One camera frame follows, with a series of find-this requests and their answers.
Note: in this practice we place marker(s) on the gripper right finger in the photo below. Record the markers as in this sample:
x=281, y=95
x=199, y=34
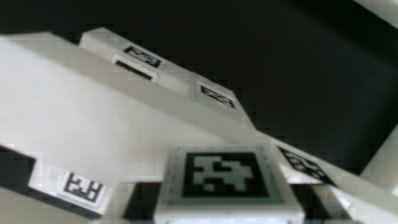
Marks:
x=322, y=206

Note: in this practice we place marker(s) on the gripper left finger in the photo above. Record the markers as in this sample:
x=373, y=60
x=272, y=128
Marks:
x=139, y=212

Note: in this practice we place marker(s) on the white chair leg block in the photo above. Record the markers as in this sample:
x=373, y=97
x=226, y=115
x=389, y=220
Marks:
x=119, y=51
x=224, y=188

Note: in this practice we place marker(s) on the white chair back frame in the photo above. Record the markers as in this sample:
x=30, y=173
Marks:
x=92, y=124

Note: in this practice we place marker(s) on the white chair seat part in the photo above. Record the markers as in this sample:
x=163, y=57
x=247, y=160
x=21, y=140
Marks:
x=217, y=97

